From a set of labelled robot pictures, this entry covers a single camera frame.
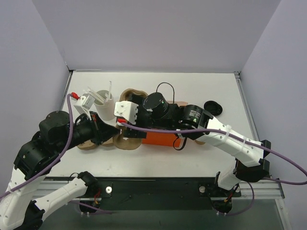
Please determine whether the purple cable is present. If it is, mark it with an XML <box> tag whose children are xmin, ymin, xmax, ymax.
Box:
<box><xmin>0</xmin><ymin>94</ymin><xmax>113</xmax><ymax>214</ymax></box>
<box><xmin>118</xmin><ymin>119</ymin><xmax>307</xmax><ymax>216</ymax></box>

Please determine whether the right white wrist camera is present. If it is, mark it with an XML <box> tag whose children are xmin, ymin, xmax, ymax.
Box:
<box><xmin>114</xmin><ymin>101</ymin><xmax>139</xmax><ymax>126</ymax></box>

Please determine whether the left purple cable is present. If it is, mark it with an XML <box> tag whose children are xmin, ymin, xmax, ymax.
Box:
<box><xmin>0</xmin><ymin>94</ymin><xmax>113</xmax><ymax>214</ymax></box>

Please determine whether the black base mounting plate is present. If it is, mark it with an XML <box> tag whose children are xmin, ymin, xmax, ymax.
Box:
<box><xmin>69</xmin><ymin>176</ymin><xmax>242</xmax><ymax>211</ymax></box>

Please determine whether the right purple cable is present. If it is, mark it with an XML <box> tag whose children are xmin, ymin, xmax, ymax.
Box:
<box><xmin>118</xmin><ymin>119</ymin><xmax>307</xmax><ymax>216</ymax></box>

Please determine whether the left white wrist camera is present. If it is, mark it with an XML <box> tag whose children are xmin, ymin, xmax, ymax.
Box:
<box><xmin>71</xmin><ymin>92</ymin><xmax>95</xmax><ymax>118</ymax></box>

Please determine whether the white cylindrical straw holder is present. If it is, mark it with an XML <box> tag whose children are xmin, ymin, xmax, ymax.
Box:
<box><xmin>94</xmin><ymin>94</ymin><xmax>115</xmax><ymax>121</ymax></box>

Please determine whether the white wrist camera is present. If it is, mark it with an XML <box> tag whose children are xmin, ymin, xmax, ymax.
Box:
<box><xmin>114</xmin><ymin>101</ymin><xmax>139</xmax><ymax>126</ymax></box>
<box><xmin>71</xmin><ymin>92</ymin><xmax>95</xmax><ymax>118</ymax></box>

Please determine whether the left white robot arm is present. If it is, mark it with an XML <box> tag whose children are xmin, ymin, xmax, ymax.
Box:
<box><xmin>0</xmin><ymin>111</ymin><xmax>119</xmax><ymax>230</ymax></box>

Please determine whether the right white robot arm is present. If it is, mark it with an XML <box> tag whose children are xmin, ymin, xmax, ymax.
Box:
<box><xmin>114</xmin><ymin>92</ymin><xmax>271</xmax><ymax>196</ymax></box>

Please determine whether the brown pulp cup carrier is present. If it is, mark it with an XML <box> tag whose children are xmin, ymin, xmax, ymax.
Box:
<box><xmin>113</xmin><ymin>88</ymin><xmax>148</xmax><ymax>150</ymax></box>

